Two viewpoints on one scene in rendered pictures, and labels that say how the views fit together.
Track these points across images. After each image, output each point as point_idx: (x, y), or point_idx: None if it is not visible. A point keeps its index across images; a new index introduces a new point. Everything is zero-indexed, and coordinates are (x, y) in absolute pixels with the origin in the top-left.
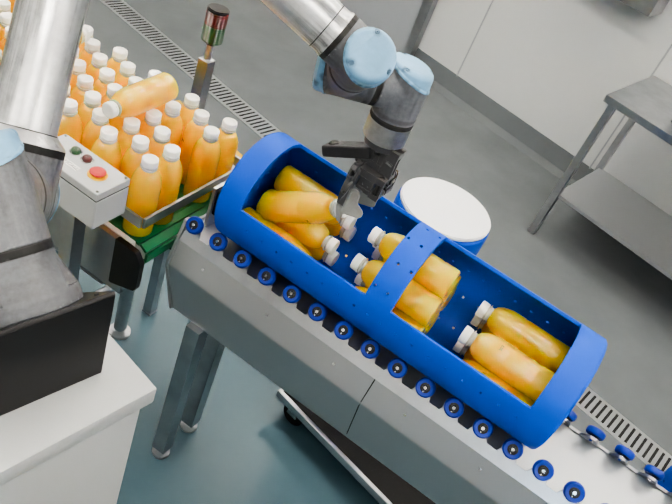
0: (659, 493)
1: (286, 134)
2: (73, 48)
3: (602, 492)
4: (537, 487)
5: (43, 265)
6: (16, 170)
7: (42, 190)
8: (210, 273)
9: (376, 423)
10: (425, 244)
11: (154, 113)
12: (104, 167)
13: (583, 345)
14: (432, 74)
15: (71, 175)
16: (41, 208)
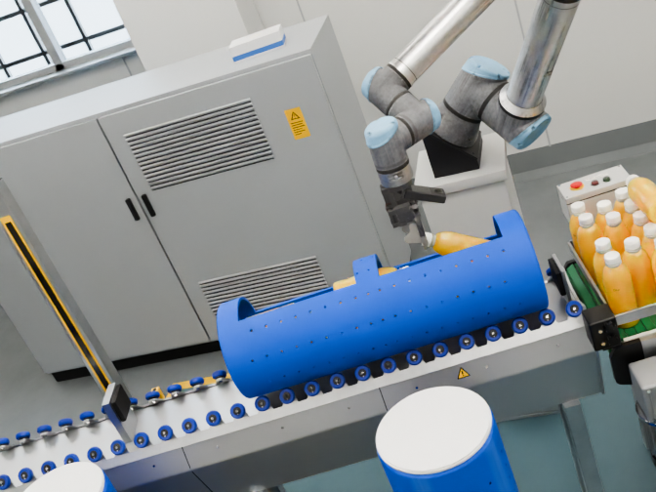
0: (159, 442)
1: (522, 233)
2: (520, 64)
3: (200, 407)
4: None
5: (439, 107)
6: (462, 75)
7: (476, 102)
8: None
9: None
10: (359, 262)
11: (638, 214)
12: (583, 189)
13: (231, 303)
14: (367, 133)
15: (581, 178)
16: (459, 97)
